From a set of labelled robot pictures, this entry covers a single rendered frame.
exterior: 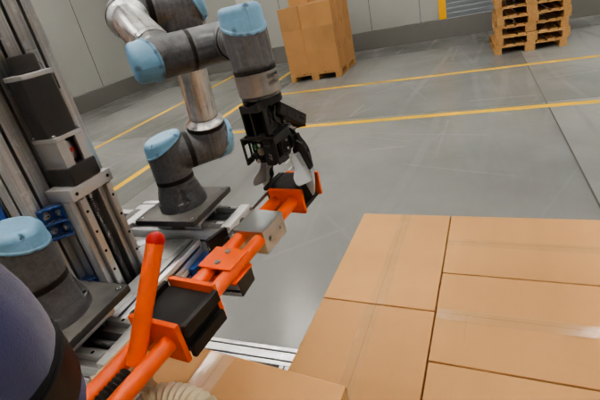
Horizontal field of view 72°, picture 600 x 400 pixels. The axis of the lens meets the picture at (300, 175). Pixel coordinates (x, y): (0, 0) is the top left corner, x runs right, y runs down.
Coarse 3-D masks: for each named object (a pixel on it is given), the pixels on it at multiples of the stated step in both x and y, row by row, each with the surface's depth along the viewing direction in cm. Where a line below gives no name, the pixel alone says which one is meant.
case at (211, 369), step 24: (168, 360) 66; (192, 360) 65; (216, 360) 64; (240, 360) 63; (192, 384) 61; (216, 384) 60; (240, 384) 59; (264, 384) 58; (288, 384) 58; (312, 384) 57; (336, 384) 56
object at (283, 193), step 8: (288, 176) 84; (280, 184) 81; (288, 184) 80; (304, 184) 80; (320, 184) 84; (272, 192) 80; (280, 192) 79; (288, 192) 78; (296, 192) 77; (304, 192) 81; (320, 192) 85; (280, 200) 80; (304, 200) 78; (312, 200) 83; (296, 208) 79; (304, 208) 78
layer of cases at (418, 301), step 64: (384, 256) 167; (448, 256) 159; (512, 256) 152; (576, 256) 145; (320, 320) 143; (384, 320) 137; (448, 320) 132; (512, 320) 126; (576, 320) 122; (384, 384) 116; (448, 384) 112; (512, 384) 108; (576, 384) 105
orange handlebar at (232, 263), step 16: (272, 208) 78; (288, 208) 76; (240, 240) 69; (256, 240) 67; (208, 256) 65; (224, 256) 64; (240, 256) 63; (208, 272) 62; (224, 272) 61; (240, 272) 64; (224, 288) 59; (160, 352) 49; (112, 368) 48; (128, 368) 50; (144, 368) 47; (96, 384) 46; (128, 384) 45; (144, 384) 47
